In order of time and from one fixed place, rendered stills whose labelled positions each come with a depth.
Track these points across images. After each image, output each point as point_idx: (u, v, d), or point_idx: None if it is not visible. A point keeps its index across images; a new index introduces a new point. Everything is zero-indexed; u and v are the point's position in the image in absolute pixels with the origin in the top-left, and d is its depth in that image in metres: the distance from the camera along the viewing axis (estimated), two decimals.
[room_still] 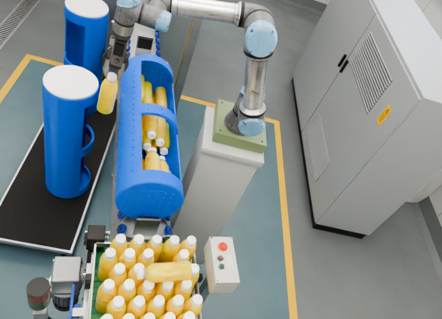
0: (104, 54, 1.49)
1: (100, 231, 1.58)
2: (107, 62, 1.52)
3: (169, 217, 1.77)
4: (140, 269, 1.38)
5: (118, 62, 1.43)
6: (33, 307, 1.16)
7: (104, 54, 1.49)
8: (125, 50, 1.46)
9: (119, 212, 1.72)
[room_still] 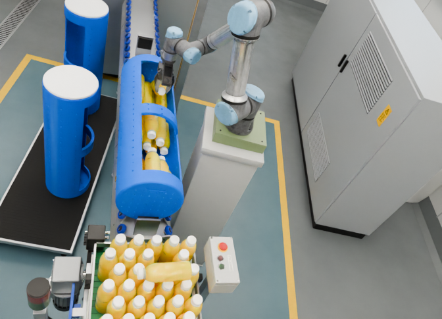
0: (156, 75, 1.93)
1: (100, 231, 1.58)
2: (158, 81, 1.96)
3: (169, 217, 1.77)
4: (140, 269, 1.38)
5: (168, 81, 1.87)
6: (33, 307, 1.16)
7: (156, 75, 1.93)
8: (172, 72, 1.89)
9: (119, 212, 1.72)
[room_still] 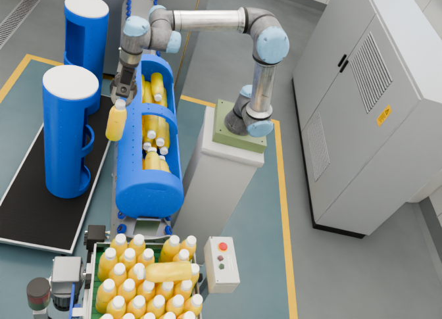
0: (112, 81, 1.42)
1: (100, 231, 1.58)
2: (115, 90, 1.45)
3: (169, 217, 1.76)
4: (140, 269, 1.38)
5: (125, 91, 1.36)
6: (33, 307, 1.16)
7: (111, 81, 1.43)
8: (133, 78, 1.39)
9: (119, 212, 1.71)
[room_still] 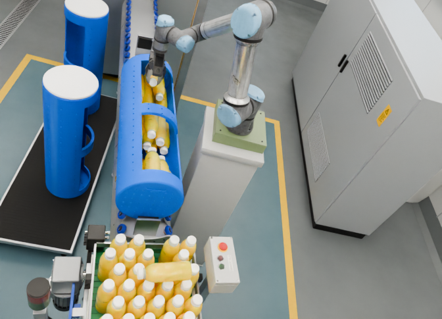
0: (147, 66, 1.88)
1: (100, 231, 1.58)
2: (149, 72, 1.91)
3: (169, 217, 1.76)
4: (140, 269, 1.38)
5: (160, 71, 1.82)
6: (33, 307, 1.16)
7: (147, 66, 1.88)
8: (164, 62, 1.84)
9: (119, 212, 1.71)
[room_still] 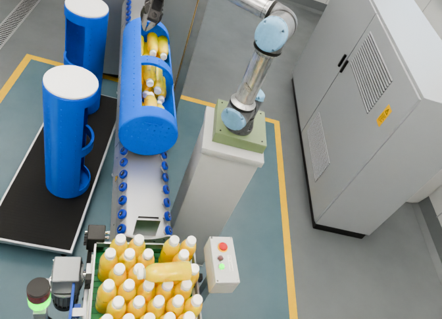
0: (142, 8, 1.63)
1: (100, 231, 1.58)
2: (145, 17, 1.66)
3: (168, 216, 1.76)
4: (140, 269, 1.38)
5: (156, 16, 1.58)
6: (33, 307, 1.16)
7: (142, 9, 1.63)
8: (162, 6, 1.60)
9: (118, 214, 1.71)
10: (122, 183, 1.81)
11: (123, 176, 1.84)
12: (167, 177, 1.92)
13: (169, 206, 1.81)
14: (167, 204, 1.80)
